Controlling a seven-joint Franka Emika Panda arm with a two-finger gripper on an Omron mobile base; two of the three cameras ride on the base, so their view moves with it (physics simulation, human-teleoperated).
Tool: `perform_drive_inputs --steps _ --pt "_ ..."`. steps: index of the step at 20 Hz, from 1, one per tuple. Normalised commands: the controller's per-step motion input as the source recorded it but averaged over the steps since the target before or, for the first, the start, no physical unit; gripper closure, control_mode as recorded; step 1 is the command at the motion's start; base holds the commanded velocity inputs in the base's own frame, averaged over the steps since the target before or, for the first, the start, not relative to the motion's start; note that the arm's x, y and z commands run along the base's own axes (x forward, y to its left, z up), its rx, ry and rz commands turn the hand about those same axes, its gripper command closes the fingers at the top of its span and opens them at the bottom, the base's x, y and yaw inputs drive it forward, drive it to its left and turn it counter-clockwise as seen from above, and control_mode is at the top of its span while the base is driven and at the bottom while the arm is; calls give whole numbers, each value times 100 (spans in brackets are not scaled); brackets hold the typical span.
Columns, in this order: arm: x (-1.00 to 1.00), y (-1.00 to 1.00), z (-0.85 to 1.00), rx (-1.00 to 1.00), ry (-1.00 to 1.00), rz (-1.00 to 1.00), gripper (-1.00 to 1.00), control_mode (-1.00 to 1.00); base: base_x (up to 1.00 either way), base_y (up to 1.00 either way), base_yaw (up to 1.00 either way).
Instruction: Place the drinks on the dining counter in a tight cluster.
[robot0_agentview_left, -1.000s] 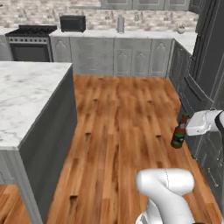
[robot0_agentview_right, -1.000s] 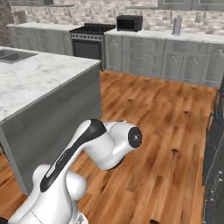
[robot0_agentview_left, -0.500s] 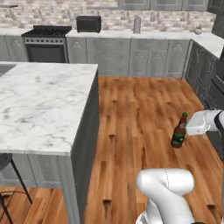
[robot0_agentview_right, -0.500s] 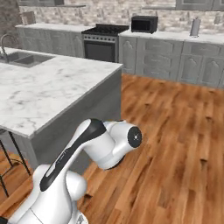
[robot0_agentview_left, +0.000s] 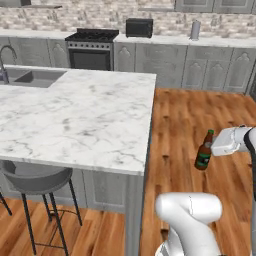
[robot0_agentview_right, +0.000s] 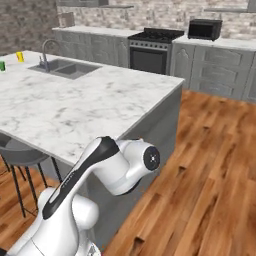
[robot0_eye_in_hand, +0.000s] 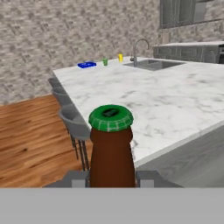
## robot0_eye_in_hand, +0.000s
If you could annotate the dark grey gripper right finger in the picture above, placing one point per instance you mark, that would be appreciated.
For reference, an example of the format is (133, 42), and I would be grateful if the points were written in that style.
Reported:
(148, 179)

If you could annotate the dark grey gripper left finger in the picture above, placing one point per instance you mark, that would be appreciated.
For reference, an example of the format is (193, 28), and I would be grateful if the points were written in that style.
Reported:
(76, 179)

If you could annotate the brown bottle with green cap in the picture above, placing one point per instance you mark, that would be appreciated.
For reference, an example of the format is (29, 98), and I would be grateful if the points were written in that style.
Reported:
(111, 145)

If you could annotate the grey bar stool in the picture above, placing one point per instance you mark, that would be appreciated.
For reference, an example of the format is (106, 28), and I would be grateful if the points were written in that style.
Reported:
(61, 97)
(54, 82)
(75, 125)

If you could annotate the blue flat dish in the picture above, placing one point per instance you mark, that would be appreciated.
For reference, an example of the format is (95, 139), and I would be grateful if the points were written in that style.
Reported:
(87, 64)

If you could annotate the steel sink basin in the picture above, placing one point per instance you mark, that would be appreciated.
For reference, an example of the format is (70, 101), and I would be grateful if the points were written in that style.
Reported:
(154, 64)

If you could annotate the green cup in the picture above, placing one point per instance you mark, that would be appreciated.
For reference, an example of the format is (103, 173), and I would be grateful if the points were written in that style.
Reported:
(105, 61)

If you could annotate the yellow cup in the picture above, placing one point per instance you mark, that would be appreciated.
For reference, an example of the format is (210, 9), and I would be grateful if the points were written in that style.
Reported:
(120, 57)

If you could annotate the grey curved tap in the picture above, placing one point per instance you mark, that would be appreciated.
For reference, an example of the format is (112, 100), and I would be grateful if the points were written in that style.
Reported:
(136, 49)

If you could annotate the grey base cupboards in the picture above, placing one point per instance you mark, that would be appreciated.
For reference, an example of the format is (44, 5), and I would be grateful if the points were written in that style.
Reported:
(189, 52)

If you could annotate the grey wall cupboards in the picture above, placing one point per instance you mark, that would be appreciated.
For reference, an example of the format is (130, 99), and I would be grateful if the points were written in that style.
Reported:
(186, 12)

